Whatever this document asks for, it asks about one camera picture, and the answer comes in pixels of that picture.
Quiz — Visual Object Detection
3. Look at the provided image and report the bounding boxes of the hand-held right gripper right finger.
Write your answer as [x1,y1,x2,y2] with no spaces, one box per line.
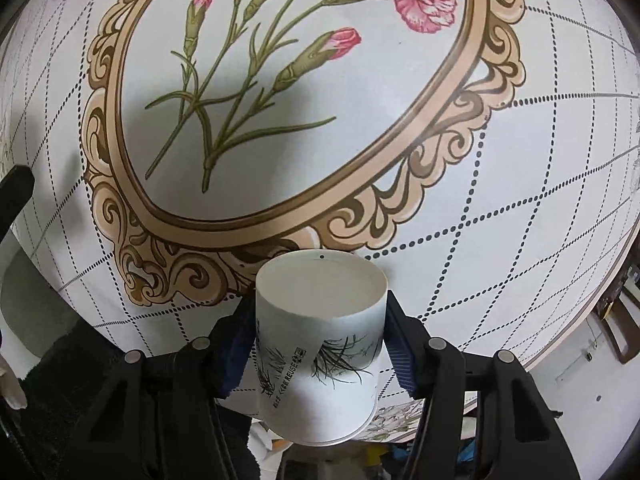
[382,292,582,480]

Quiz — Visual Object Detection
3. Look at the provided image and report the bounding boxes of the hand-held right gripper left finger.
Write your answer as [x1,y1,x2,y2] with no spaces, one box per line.
[64,294,262,480]

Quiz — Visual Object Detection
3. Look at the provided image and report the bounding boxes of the white paper cup with print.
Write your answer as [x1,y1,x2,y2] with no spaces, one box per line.
[253,249,390,447]

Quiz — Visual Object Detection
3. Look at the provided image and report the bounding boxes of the brown wooden furniture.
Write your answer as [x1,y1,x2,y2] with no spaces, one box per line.
[594,260,640,364]

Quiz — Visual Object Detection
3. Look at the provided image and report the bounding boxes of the floral printed tablecloth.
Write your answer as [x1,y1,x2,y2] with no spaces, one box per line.
[0,0,640,443]

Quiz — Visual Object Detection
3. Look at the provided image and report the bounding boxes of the black curved bar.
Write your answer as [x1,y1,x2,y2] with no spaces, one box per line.
[0,164,36,281]

